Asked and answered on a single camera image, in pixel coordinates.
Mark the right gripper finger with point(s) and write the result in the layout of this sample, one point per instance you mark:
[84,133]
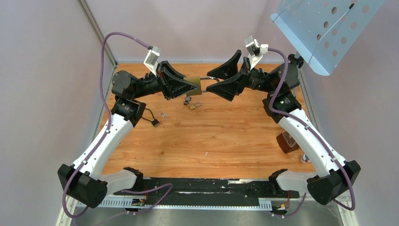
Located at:
[226,89]
[227,69]

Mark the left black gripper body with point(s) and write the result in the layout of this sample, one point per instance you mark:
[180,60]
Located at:
[162,83]

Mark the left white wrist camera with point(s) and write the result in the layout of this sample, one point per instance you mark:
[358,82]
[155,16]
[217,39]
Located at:
[151,59]

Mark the small red white bottle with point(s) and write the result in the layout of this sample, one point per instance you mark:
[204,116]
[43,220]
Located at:
[305,159]

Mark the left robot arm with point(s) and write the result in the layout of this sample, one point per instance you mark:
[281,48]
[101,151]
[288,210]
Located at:
[82,180]

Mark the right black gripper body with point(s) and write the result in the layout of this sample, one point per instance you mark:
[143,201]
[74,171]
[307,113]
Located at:
[253,80]

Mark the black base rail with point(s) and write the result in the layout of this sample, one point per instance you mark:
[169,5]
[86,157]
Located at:
[212,193]

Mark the large brass padlock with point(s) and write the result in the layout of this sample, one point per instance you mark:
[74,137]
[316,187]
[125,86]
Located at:
[196,80]

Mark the small padlock keys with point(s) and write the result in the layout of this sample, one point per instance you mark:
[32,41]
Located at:
[187,100]

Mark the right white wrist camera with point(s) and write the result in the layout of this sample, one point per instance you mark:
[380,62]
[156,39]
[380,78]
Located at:
[256,51]

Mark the grey stand tripod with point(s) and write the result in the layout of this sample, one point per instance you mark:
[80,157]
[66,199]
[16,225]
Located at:
[294,70]

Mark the small brass padlock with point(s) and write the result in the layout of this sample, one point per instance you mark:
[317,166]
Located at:
[195,105]

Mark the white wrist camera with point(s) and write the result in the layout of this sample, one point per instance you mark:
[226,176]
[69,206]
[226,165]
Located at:
[256,51]
[151,59]

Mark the light blue music stand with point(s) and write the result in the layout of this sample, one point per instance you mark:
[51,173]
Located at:
[322,31]

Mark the brown wooden metronome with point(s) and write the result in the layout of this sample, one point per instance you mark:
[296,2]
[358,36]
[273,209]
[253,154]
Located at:
[287,143]

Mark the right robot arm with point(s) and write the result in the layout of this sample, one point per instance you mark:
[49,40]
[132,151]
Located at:
[333,174]

